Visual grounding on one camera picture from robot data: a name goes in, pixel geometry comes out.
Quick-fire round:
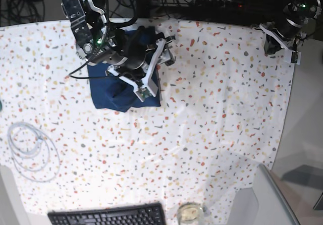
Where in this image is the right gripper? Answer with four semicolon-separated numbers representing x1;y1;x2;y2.
100;26;164;70

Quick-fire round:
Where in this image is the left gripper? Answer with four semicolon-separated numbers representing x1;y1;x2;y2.
267;18;304;41

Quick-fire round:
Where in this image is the dark blue t-shirt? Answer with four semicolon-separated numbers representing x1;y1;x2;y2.
87;63;161;113

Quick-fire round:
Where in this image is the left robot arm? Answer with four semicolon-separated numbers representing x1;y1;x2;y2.
274;0;322;40

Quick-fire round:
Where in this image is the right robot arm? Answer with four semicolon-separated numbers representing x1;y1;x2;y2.
61;0;155;70

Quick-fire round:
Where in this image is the red lit power strip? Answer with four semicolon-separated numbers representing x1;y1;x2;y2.
194;0;243;9

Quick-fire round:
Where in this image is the terrazzo patterned tablecloth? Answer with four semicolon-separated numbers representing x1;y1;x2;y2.
1;19;294;224

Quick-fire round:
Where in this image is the black computer keyboard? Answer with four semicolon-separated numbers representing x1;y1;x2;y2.
47;203;166;225

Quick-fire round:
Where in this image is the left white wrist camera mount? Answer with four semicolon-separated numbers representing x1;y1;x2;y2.
253;22;307;65

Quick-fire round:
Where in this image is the coiled white cable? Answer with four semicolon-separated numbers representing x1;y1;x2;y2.
6;123;61;185

